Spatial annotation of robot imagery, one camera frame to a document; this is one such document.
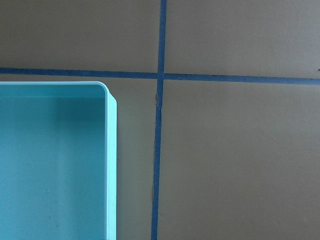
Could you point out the light blue plastic bin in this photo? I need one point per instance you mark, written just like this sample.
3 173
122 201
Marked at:
58 161

